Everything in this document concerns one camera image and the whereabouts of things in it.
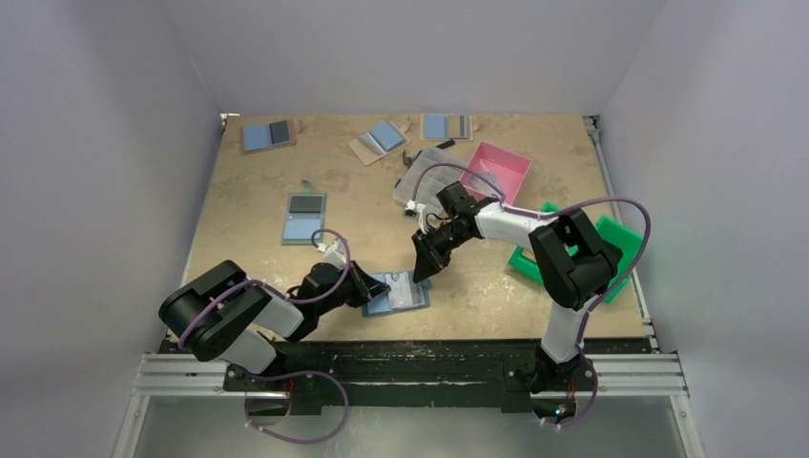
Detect green tray lid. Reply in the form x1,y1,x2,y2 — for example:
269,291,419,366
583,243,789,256
594,216,643,303

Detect beige open card holder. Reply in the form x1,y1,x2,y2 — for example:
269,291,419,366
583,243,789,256
420,113,477,141

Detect tan open card holder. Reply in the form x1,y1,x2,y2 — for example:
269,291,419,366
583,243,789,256
347,120,410,166

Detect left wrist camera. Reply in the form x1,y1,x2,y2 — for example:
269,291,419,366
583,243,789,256
317,239,347,269

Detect pink plastic bin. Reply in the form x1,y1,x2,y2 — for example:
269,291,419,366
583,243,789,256
461,142,532,204

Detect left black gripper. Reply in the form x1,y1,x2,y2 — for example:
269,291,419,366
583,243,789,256
316,260,389,316

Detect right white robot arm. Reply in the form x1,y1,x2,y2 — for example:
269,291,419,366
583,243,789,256
407,182,619,393

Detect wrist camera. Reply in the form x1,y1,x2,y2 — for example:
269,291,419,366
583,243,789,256
403,200,426,220
317,239,347,269

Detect clear plastic organizer box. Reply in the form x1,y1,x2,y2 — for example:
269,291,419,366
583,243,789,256
392,147,469,217

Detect brown open card holder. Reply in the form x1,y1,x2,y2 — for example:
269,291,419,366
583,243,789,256
241,118,301,154

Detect cards in pink bin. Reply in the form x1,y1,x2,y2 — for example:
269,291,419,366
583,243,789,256
469,160,503,195

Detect teal open card holder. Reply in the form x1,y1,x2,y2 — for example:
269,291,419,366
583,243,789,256
281,179,327,245

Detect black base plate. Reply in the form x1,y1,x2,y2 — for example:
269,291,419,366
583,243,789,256
157,338,653,419

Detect blue card holder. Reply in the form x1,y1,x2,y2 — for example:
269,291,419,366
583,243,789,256
362,271,431,318

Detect green plastic tray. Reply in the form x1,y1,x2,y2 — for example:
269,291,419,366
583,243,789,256
508,201,561,285

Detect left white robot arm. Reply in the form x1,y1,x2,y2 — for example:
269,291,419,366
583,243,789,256
158,260,390,390

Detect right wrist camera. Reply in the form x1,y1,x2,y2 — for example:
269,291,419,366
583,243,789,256
403,200,426,220

